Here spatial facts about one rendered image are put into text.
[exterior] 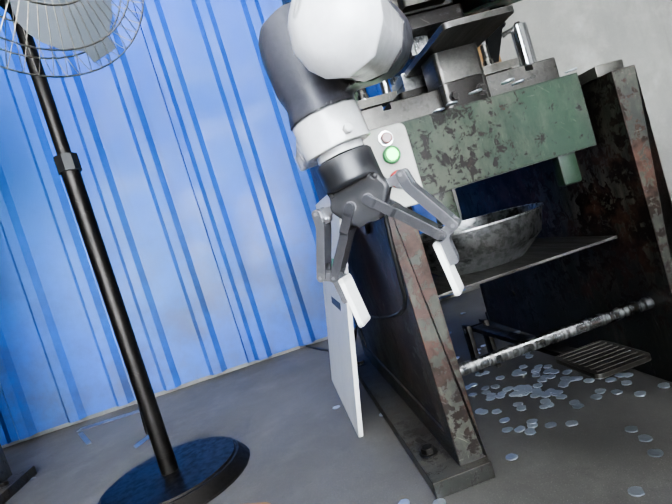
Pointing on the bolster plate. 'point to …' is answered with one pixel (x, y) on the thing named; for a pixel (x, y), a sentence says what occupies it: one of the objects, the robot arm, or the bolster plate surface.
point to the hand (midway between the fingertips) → (406, 300)
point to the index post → (523, 44)
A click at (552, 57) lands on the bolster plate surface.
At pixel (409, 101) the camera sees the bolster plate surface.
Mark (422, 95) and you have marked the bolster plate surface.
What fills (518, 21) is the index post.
